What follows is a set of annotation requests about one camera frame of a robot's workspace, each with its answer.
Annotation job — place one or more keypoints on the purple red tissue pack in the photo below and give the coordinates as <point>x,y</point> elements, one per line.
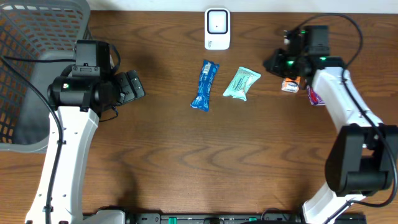
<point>314,98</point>

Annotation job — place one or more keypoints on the white barcode scanner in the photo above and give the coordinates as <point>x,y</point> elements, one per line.
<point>217,29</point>

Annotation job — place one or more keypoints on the dark grey plastic basket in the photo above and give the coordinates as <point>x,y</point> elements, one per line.
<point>40,38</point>

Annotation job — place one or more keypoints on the blue snack bar wrapper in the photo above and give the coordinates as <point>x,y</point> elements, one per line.
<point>207,75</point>

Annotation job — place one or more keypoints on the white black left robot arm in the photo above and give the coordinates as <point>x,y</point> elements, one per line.
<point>76,100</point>

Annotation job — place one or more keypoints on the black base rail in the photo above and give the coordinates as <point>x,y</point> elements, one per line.
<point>155,218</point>

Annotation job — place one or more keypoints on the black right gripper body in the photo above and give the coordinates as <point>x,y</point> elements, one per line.
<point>277,62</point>

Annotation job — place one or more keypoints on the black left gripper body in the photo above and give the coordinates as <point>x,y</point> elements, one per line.
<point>125,88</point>

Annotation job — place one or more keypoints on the orange tissue pocket pack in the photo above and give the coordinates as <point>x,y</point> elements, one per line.
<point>291,85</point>

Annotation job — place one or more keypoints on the teal packet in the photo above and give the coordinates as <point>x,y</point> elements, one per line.
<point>241,83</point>

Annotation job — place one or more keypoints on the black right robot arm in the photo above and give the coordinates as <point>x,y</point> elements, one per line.
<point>361,167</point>

